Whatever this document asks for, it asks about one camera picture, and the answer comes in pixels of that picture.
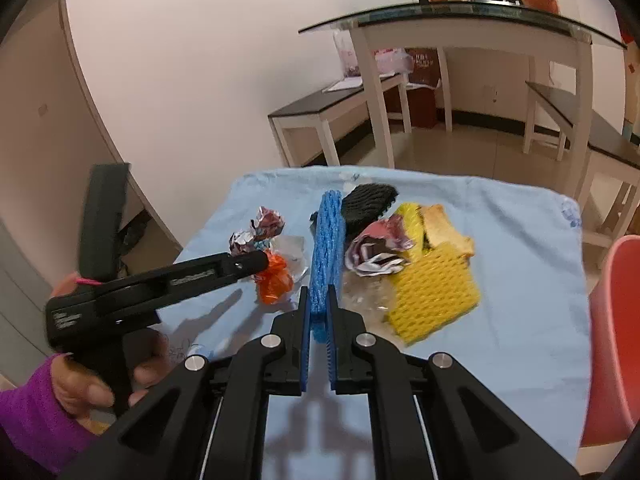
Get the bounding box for orange wrapper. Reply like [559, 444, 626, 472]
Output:
[256, 250, 293, 305]

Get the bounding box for pink plastic bag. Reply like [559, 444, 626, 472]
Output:
[333, 28, 366, 79]

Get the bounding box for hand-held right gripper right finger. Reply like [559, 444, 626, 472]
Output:
[326, 285, 583, 480]

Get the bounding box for light blue floral cloth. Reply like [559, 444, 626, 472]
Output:
[150, 166, 593, 480]

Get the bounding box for large foil wrapper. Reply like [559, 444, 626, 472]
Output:
[345, 214, 416, 277]

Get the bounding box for dark brown gift bag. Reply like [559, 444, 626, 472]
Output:
[406, 47, 448, 91]

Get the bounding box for yellow foam fruit net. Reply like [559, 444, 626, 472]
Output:
[382, 240, 481, 345]
[395, 202, 427, 261]

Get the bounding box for blue foam fruit net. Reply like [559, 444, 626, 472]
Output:
[309, 190, 347, 345]

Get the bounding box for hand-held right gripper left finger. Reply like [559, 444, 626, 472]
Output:
[57, 286, 313, 480]

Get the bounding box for white paper sheet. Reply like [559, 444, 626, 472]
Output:
[322, 77, 363, 93]

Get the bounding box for person's left forearm purple sleeve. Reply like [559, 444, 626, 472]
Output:
[0, 355, 101, 476]

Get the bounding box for dark-top white bench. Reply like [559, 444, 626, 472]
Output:
[522, 81, 640, 261]
[267, 74, 413, 166]

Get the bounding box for person's left hand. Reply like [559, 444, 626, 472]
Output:
[52, 331, 169, 417]

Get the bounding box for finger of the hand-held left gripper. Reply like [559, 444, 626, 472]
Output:
[162, 250, 269, 311]

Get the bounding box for black foam fruit net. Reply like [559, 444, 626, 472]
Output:
[310, 183, 399, 238]

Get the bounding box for white plastic bag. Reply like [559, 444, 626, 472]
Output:
[374, 47, 411, 77]

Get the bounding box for orange peel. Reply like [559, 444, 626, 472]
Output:
[421, 204, 451, 251]
[432, 232, 476, 263]

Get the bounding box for glass-top white table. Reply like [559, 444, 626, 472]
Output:
[298, 0, 628, 201]

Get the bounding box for red-brown box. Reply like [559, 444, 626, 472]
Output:
[390, 85, 438, 128]

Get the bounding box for clear plastic wrapper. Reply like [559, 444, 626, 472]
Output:
[272, 235, 311, 281]
[342, 275, 396, 322]

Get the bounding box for small crumpled foil wrapper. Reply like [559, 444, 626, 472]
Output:
[250, 206, 286, 242]
[229, 229, 262, 257]

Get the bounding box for pink plastic bin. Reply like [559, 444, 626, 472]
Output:
[580, 234, 640, 448]

